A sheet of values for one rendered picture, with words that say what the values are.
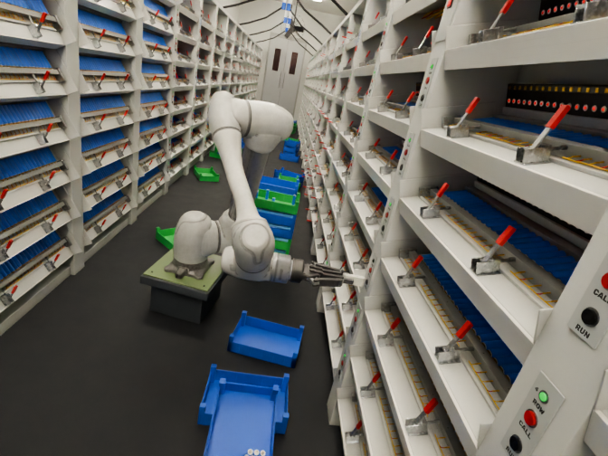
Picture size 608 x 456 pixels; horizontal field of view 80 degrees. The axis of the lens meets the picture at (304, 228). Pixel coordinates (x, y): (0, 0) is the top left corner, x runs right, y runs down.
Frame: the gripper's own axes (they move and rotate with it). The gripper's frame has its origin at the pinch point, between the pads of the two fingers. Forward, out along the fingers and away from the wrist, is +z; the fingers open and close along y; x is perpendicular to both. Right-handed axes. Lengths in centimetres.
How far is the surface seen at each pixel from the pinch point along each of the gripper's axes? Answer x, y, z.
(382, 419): -24.4, 29.7, 9.6
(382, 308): -4.7, 6.7, 9.4
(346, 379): -36.0, 4.6, 5.9
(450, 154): 46, 24, 6
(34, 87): 33, -46, -123
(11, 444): -58, 24, -91
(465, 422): 11, 61, 5
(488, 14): 77, 5, 12
